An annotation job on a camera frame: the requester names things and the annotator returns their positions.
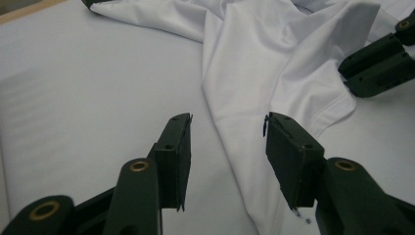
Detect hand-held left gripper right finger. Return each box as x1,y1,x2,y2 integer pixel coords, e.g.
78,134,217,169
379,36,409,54
262,112,326,210

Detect wooden table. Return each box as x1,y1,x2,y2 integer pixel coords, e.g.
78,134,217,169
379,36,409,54
0,0,68,25

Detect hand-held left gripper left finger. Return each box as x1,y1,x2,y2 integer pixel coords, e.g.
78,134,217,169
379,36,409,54
148,113,194,212

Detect white shorts with black waistband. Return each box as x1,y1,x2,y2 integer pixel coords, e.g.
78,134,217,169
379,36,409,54
81,0,415,235

